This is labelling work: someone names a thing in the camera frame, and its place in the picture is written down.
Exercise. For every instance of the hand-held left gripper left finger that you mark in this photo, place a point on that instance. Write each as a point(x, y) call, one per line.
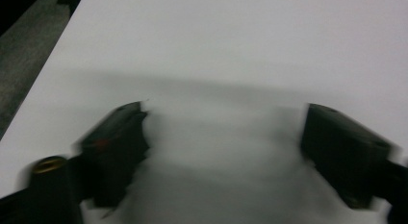
point(114, 153)

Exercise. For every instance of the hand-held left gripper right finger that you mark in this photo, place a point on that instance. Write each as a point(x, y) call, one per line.
point(343, 153)

